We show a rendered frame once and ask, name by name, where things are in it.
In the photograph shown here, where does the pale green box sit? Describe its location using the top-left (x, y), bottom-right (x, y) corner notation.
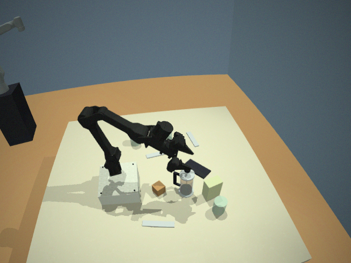
top-left (202, 175), bottom-right (223, 201)

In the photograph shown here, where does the brown cube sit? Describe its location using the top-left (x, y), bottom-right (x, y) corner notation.
top-left (152, 181), bottom-right (166, 196)

